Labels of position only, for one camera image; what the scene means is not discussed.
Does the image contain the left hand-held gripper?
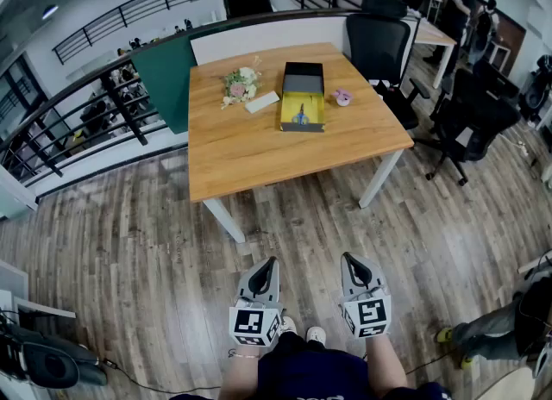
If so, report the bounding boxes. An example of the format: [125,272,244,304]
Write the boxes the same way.
[228,256,285,347]

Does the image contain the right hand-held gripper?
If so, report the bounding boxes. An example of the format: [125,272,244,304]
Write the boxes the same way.
[340,252,392,340]

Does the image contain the blue-handled scissors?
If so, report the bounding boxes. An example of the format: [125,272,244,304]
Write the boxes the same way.
[292,103,311,127]

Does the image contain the black gift box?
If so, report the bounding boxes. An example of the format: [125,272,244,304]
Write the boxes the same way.
[275,61,326,134]

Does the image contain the person's left forearm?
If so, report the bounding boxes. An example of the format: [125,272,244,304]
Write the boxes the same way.
[218,342,265,400]

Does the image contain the person's right forearm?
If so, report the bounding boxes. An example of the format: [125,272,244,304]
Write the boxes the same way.
[364,332,410,391]

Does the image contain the white table leg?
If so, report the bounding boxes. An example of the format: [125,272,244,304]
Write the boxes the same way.
[358,147,405,209]
[202,197,247,244]

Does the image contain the person's dark shirt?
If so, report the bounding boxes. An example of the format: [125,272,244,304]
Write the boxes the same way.
[169,331,453,400]

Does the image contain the white rectangular block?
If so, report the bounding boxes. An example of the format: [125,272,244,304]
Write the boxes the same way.
[244,91,280,114]

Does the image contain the small pink flower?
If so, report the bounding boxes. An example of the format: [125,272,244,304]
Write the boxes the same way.
[331,86,355,108]

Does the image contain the artificial flower bouquet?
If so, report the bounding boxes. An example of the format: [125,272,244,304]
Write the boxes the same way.
[220,55,263,110]

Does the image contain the black floor device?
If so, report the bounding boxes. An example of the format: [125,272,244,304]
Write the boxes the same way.
[0,323,109,391]

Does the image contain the green divider panel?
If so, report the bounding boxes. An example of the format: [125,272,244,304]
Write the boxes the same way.
[130,31,200,134]

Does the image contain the black mesh office chair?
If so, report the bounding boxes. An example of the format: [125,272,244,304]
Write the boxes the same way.
[344,0,431,132]

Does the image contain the white cabinet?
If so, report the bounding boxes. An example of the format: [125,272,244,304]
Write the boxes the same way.
[0,259,77,326]

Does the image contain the white divider panel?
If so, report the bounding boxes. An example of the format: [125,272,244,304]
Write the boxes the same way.
[189,16,353,67]

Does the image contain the wooden desk with white legs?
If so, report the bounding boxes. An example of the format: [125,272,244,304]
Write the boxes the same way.
[412,16,458,90]

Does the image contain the black floor cable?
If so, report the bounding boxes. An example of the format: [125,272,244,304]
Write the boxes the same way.
[102,358,226,395]

